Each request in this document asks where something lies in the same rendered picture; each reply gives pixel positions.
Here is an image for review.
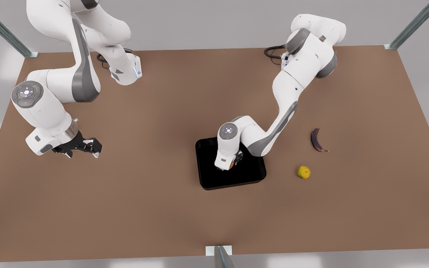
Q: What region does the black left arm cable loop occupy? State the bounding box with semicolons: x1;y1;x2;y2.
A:
264;45;288;66

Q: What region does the black square tray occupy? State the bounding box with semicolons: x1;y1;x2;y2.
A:
195;137;267;191

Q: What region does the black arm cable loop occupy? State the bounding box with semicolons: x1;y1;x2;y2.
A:
96;48;134;70
264;45;288;66

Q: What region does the dark overripe banana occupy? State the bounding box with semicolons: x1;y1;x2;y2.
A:
311;128;330;153

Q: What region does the silver frame post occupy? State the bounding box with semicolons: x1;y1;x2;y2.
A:
205;245;236;268
384;0;429;50
0;0;39;58

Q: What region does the black right arm cable loop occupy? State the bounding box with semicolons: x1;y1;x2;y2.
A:
96;48;134;70

